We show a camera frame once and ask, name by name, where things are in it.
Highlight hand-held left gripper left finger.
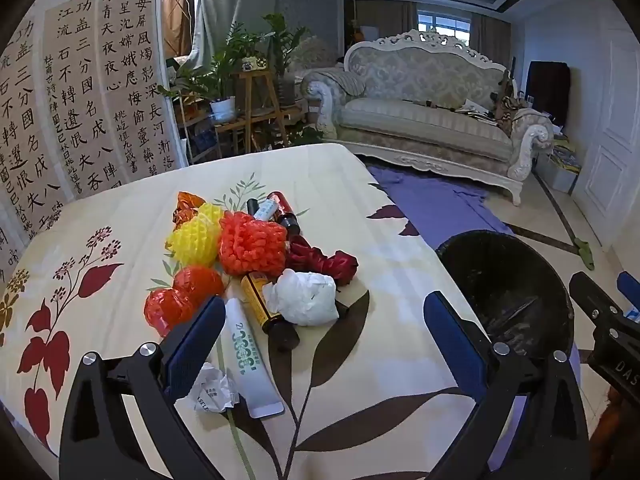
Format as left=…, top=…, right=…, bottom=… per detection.
left=59, top=296, right=227, bottom=480

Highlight white metal shelf rack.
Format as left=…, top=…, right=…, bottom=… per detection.
left=175, top=105, right=216, bottom=166

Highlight green slipper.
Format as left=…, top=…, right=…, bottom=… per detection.
left=572, top=237, right=596, bottom=268

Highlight white paper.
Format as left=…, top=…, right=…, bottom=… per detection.
left=187, top=362, right=238, bottom=413

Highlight orange foam fruit net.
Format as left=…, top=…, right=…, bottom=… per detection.
left=217, top=211, right=290, bottom=277

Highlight purple floor cloth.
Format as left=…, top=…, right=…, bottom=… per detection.
left=367, top=164, right=583, bottom=471

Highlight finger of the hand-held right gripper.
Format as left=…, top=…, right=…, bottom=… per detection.
left=616, top=271, right=640, bottom=311
left=569, top=271, right=626, bottom=331

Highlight dark red bottle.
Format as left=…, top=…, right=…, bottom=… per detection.
left=267, top=191, right=302, bottom=237

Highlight cream floral tablecloth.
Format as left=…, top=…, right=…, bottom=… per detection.
left=0, top=142, right=488, bottom=480

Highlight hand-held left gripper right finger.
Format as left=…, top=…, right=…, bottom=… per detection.
left=423, top=291, right=593, bottom=480

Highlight grey storage box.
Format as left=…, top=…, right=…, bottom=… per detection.
left=537, top=142, right=583, bottom=193

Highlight black round waste bin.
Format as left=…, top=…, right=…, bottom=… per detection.
left=434, top=230, right=576, bottom=366

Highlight ornate white carved sofa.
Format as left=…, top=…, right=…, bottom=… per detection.
left=300, top=29, right=556, bottom=206

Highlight loose papers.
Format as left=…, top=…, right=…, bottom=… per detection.
left=460, top=100, right=501, bottom=123

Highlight brown bottle yellow label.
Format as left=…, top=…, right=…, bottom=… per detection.
left=241, top=272, right=301, bottom=352

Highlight window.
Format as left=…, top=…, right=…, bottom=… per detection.
left=417, top=10, right=471, bottom=43

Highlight striped brown cushion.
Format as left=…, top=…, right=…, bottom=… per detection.
left=495, top=95, right=531, bottom=136

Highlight white plastic bag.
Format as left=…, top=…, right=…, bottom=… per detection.
left=262, top=269, right=340, bottom=327

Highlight orange plastic bag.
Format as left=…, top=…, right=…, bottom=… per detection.
left=172, top=191, right=208, bottom=226

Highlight dark long-necked instrument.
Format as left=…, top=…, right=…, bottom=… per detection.
left=492, top=57, right=518, bottom=106

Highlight person's right forearm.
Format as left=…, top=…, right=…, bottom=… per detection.
left=602, top=390, right=640, bottom=461

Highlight beige window curtain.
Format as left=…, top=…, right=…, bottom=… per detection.
left=470, top=12, right=508, bottom=61
left=355, top=0, right=418, bottom=46

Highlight grey-green curtain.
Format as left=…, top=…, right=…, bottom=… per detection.
left=192, top=0, right=281, bottom=68

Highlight white and blue tube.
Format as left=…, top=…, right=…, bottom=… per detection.
left=255, top=199, right=282, bottom=222

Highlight white tube green print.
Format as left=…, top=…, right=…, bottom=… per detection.
left=222, top=297, right=285, bottom=418

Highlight brown hanging garment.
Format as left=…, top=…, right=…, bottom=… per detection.
left=162, top=0, right=193, bottom=58

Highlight patterned armchair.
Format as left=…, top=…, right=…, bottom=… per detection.
left=292, top=35, right=341, bottom=73

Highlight low green plant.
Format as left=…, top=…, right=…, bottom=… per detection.
left=287, top=127, right=326, bottom=148

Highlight green plant in white pot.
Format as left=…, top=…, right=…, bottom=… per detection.
left=159, top=22, right=266, bottom=123

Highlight red-orange wrapper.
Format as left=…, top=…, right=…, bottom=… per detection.
left=144, top=287, right=198, bottom=338
left=172, top=266, right=226, bottom=311

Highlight red ribbon bow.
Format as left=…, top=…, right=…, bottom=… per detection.
left=285, top=235, right=361, bottom=291

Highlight wooden plant stand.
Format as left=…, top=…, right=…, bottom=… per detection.
left=215, top=70, right=288, bottom=153

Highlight yellow foam fruit net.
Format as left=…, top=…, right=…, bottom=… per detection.
left=165, top=204, right=226, bottom=267

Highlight white panelled door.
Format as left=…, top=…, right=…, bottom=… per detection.
left=570, top=10, right=640, bottom=261

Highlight green plant in dark pot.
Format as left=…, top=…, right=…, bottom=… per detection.
left=262, top=12, right=308, bottom=106

